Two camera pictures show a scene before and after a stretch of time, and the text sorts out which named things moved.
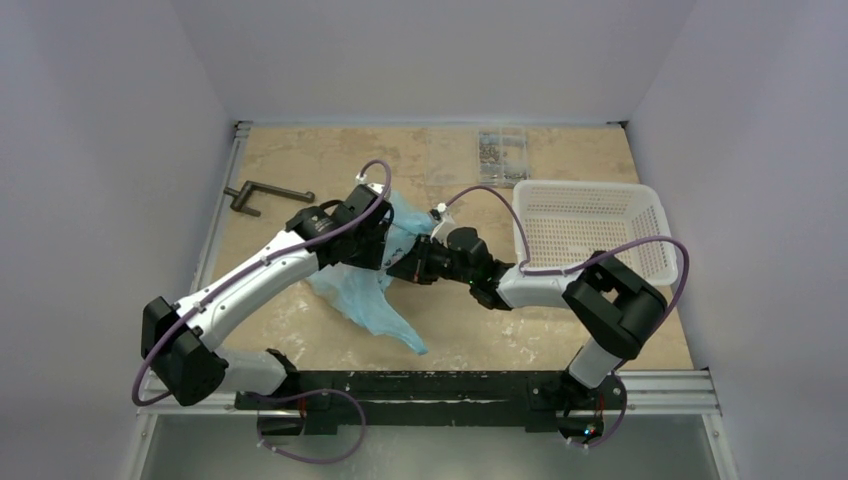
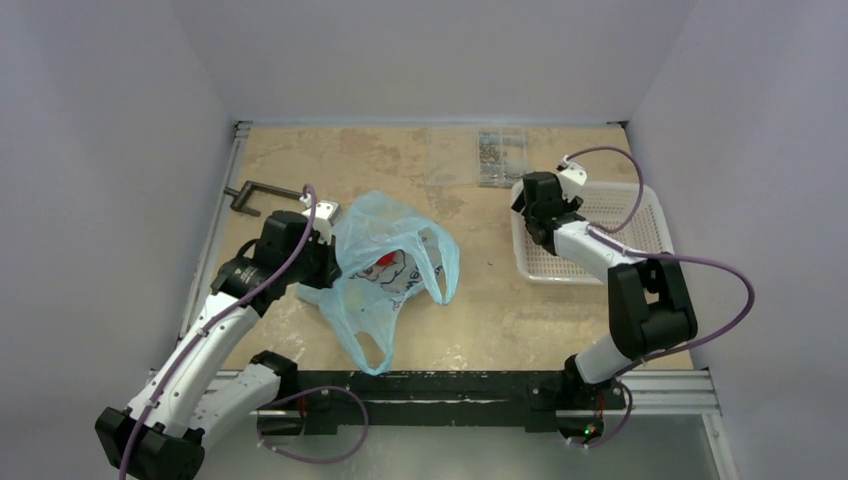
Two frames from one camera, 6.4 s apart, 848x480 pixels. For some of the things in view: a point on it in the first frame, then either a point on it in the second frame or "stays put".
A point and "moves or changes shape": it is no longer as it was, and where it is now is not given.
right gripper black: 418,259 to 532,216
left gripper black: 371,259 to 330,269
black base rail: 545,402 stays put
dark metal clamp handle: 242,195 stays put
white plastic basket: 560,224 stays put
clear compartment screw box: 483,157 stays put
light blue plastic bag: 358,292 moves or changes shape
